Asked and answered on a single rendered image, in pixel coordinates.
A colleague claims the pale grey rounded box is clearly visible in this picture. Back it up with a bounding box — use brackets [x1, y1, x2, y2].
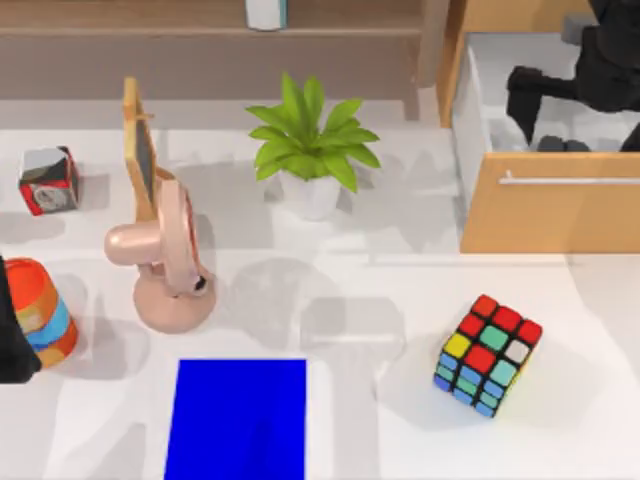
[561, 13, 586, 45]

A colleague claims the dark grey object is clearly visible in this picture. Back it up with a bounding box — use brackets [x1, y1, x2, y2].
[536, 134, 590, 154]

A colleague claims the pale wooden drawer front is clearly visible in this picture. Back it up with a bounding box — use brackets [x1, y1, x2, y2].
[459, 151, 640, 254]

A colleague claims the green plant in white pot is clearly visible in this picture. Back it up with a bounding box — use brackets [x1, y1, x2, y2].
[244, 71, 383, 222]

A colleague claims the multicoloured puzzle cube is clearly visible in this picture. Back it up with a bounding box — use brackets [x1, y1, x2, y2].
[432, 293, 545, 419]

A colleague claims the white container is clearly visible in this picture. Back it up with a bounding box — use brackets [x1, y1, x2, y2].
[244, 0, 290, 32]

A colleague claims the wooden framed blackboard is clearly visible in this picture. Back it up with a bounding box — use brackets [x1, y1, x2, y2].
[122, 76, 177, 222]

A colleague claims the pink desk fan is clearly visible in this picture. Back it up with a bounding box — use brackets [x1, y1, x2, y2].
[103, 175, 218, 335]

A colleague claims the flat blue mat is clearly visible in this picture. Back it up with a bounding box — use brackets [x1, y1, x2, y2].
[164, 358, 308, 480]

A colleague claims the red black and white box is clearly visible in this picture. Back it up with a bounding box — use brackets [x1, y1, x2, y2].
[18, 145, 81, 218]

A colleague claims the orange striped cup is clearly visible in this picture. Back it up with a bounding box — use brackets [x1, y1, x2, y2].
[2, 256, 80, 370]

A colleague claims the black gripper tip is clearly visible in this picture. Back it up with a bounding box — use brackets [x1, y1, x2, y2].
[0, 255, 43, 386]

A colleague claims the long metal drawer handle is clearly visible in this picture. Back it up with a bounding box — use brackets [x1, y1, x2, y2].
[498, 170, 640, 186]

